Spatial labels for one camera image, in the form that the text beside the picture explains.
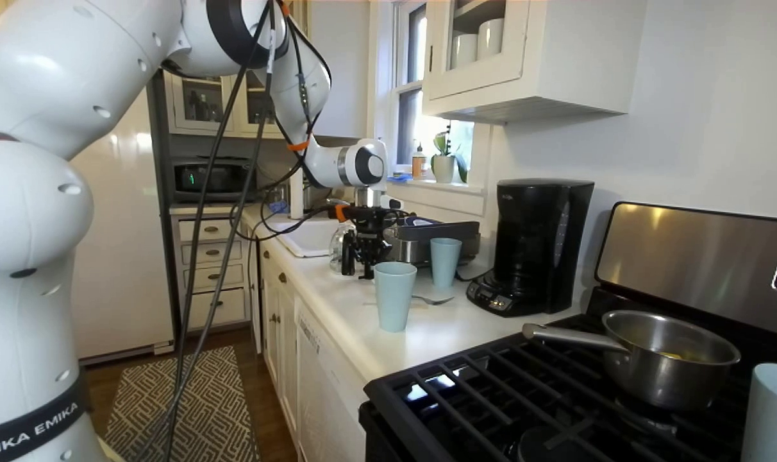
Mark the white mug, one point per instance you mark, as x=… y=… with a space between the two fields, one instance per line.
x=491 y=39
x=465 y=49

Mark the paper towel roll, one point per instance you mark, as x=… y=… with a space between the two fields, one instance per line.
x=296 y=195

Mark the kitchen window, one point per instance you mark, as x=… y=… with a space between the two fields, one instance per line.
x=417 y=103

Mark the black countertop appliance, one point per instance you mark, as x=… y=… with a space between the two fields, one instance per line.
x=454 y=245

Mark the black gas stove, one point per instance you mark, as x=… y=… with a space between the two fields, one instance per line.
x=491 y=402

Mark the potted plant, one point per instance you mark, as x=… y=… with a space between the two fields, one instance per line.
x=441 y=157

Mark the black microwave oven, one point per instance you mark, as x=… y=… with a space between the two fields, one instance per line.
x=208 y=177

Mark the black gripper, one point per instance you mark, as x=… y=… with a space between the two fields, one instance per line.
x=378 y=226

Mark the white lower cabinet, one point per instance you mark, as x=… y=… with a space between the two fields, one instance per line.
x=276 y=334

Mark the white drawer cabinet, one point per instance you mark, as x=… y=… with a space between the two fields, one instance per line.
x=221 y=295

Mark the stainless steel saucepan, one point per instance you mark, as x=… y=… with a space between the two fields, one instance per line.
x=669 y=359

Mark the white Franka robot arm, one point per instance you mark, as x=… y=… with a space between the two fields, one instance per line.
x=28 y=214

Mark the white dishwasher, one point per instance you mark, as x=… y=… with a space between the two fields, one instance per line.
x=332 y=393

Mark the white sink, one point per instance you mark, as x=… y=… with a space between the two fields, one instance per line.
x=306 y=239

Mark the grey white patterned rug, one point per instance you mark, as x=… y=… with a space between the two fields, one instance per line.
x=146 y=412

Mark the small orange bottle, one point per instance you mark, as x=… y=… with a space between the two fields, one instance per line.
x=419 y=162

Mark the double glass-door wall cabinet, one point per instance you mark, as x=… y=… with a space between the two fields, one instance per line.
x=200 y=103

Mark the light blue plastic cup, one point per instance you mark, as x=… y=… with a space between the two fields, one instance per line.
x=396 y=295
x=444 y=261
x=773 y=413

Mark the single glass-door wall cabinet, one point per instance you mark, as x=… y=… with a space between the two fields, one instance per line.
x=532 y=67

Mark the black coffee maker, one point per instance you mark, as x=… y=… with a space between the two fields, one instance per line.
x=537 y=248

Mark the white refrigerator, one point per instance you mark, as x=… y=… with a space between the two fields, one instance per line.
x=121 y=258

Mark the plain white wall cabinet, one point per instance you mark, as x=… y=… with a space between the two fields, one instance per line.
x=349 y=77

